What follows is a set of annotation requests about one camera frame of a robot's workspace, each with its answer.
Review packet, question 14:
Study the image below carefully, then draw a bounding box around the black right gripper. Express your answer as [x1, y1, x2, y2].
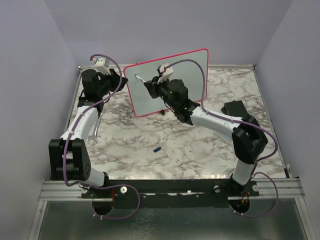
[145, 74, 178, 111]

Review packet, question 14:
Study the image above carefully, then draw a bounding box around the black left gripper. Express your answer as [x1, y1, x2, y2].
[97, 68, 129, 97]

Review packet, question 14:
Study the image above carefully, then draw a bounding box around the pink framed whiteboard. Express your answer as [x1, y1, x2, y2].
[123, 48, 209, 117]

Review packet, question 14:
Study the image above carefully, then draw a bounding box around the blue marker cap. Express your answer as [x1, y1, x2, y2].
[153, 147, 162, 153]

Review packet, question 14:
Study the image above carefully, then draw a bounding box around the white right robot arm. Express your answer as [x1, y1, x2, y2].
[143, 76, 268, 196]

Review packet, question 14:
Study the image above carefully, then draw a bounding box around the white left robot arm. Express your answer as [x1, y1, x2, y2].
[48, 68, 128, 198]

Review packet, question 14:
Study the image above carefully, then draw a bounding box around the silver open-end wrench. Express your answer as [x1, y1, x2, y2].
[87, 109, 106, 146]

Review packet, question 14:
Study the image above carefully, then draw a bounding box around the white grey small box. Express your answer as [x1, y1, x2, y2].
[214, 128, 234, 144]

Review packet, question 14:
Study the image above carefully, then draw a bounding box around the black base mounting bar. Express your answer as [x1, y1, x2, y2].
[81, 178, 259, 209]

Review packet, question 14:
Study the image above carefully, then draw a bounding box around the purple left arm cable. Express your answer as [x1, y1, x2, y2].
[62, 53, 142, 222]

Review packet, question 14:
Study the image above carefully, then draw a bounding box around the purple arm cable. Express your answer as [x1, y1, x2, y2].
[62, 53, 142, 222]
[162, 59, 280, 219]

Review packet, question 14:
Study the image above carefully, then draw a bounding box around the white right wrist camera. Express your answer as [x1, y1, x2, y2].
[157, 62, 174, 85]

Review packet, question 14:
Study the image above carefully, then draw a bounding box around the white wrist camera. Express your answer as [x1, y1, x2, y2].
[92, 57, 111, 75]
[157, 62, 174, 85]

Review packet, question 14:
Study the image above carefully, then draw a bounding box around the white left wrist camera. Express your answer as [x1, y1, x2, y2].
[92, 57, 111, 75]

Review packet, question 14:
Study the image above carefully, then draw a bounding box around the black network switch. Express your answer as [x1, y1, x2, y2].
[221, 100, 249, 118]

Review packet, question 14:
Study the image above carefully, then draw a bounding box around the aluminium front rail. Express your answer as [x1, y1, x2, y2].
[39, 180, 87, 201]

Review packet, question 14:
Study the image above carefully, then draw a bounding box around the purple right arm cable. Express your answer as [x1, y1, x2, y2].
[162, 59, 280, 219]

